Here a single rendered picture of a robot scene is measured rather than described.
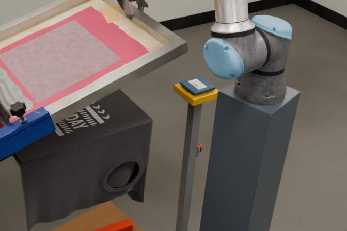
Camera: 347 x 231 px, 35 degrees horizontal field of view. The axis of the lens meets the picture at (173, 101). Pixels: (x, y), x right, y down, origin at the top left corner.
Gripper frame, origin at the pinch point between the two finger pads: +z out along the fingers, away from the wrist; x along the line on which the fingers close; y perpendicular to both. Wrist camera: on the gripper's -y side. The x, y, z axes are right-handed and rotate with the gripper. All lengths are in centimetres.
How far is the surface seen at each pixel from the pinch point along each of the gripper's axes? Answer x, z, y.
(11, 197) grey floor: -62, 113, -68
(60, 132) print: -42.1, 20.3, 12.9
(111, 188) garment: -35, 47, 22
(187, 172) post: 1, 73, 14
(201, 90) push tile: 12.0, 33.2, 16.2
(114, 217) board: -24, 122, -26
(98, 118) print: -27.9, 24.2, 12.0
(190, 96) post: 7.2, 33.6, 15.7
